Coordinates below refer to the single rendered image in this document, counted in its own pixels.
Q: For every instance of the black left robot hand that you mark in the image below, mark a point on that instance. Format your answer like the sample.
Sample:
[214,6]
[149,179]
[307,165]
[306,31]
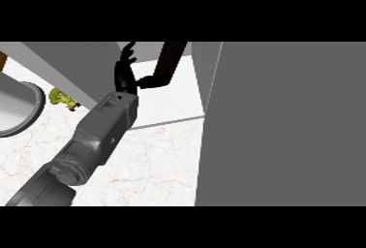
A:
[124,79]

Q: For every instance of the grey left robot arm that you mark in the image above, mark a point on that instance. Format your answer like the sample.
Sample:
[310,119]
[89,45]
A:
[102,129]

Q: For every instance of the white cabinet interior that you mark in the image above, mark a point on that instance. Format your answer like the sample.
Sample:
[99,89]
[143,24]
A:
[167,103]

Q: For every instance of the large dark grey cabinet door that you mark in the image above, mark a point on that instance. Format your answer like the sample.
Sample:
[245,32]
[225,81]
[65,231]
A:
[285,129]

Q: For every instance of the yellow-green vegetable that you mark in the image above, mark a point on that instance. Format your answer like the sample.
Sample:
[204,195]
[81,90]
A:
[61,98]

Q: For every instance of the grey round pot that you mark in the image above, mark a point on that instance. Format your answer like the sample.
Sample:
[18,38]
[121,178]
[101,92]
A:
[14,106]

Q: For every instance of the brown wooden object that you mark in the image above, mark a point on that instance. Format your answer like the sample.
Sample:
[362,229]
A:
[3,60]

